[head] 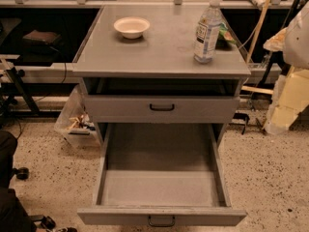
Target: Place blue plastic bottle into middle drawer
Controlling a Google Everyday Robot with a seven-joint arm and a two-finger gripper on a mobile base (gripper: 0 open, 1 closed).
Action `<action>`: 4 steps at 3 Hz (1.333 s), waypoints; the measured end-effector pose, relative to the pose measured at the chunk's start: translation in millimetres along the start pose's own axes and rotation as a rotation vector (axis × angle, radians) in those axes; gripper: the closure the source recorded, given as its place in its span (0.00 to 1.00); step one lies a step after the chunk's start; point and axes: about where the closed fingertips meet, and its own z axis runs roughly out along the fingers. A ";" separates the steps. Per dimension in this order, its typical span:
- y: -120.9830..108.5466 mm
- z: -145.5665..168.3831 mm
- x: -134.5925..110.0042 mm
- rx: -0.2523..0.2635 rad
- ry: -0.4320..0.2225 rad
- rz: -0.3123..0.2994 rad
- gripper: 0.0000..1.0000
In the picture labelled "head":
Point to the open grey lower drawer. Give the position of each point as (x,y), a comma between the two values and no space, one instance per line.
(161,175)

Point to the black metal table leg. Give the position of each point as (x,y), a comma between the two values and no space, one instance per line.
(15,78)

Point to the white paper bowl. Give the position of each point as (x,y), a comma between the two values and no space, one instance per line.
(132,27)

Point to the wooden easel frame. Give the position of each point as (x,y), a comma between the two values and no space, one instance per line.
(257,31)

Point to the clear plastic storage bin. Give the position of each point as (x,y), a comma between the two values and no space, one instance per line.
(74,123)

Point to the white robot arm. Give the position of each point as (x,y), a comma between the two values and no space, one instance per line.
(291,91)

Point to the green snack bag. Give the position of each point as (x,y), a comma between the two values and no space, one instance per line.
(224,34)

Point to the dark box on shelf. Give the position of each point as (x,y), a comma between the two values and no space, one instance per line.
(41,38)

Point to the grey drawer cabinet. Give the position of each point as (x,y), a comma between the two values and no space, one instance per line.
(160,63)

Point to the closed grey upper drawer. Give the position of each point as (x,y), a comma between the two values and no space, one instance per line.
(161,109)

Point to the clear plastic water bottle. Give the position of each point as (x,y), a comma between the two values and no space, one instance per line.
(207,32)

